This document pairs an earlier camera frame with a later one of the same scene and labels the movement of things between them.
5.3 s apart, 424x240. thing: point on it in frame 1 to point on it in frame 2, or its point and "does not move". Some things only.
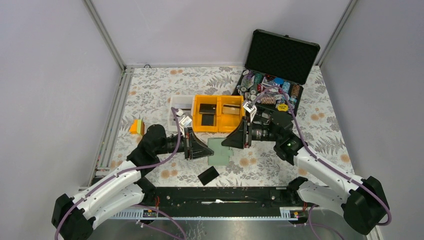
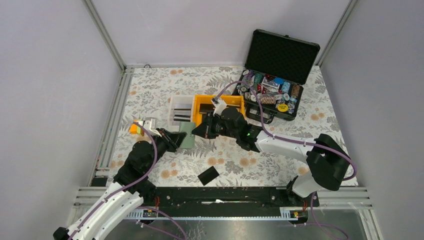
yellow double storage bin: [217, 113] does not move
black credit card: [208, 175] does not move
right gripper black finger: [241, 137] to [205, 129]
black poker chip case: [276, 68] does not move
